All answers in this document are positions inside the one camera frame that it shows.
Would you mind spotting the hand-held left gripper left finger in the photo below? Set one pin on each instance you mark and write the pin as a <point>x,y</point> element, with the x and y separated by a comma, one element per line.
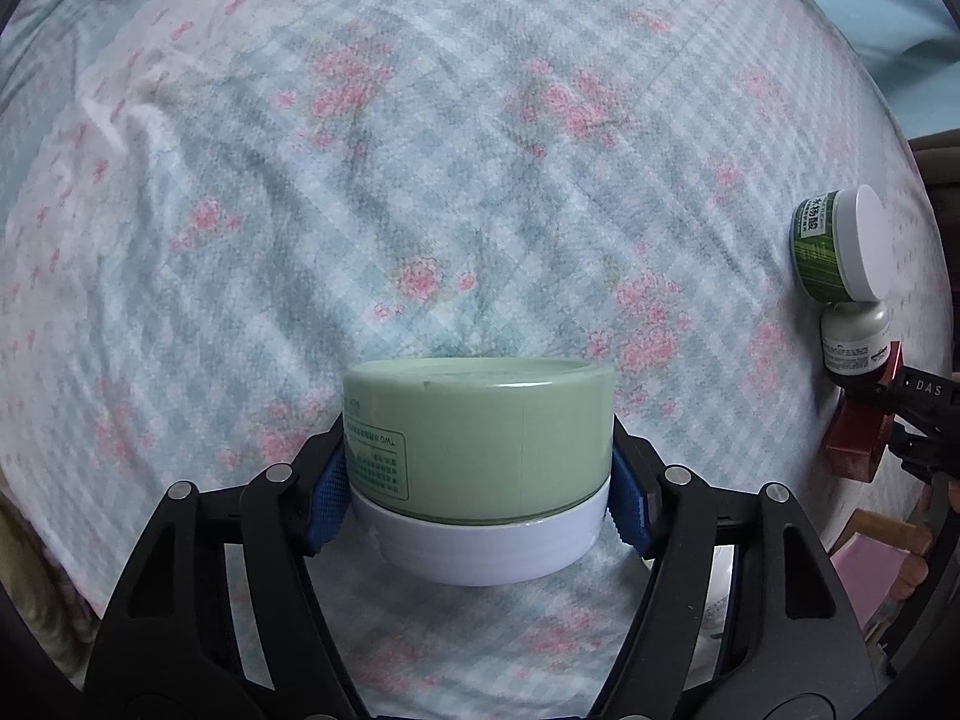
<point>330,496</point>

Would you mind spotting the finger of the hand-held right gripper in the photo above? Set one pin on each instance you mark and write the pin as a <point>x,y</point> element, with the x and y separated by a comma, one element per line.
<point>926,394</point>
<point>926,454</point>

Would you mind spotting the floral checked bedsheet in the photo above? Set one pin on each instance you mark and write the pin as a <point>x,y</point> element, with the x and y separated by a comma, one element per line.
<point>450,165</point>

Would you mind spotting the red-brown block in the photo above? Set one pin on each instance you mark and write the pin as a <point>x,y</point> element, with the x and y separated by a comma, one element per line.
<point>855,442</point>

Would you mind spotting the pale green jar white lid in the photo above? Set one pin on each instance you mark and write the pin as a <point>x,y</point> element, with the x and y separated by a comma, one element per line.
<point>480,435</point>

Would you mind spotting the dark green jar white lid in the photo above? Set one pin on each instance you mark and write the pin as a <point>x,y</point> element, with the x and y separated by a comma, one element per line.
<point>821,255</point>

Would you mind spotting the pink box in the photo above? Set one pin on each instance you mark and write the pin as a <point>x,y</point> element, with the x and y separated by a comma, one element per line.
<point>870,577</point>

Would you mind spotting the tan wooden block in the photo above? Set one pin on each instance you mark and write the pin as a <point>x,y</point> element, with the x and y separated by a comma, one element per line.
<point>885,532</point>

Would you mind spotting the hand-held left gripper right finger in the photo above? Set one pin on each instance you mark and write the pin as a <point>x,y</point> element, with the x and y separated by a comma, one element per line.
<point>627,496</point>

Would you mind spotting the small white jar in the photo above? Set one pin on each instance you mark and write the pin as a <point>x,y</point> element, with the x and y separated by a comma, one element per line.
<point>847,337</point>

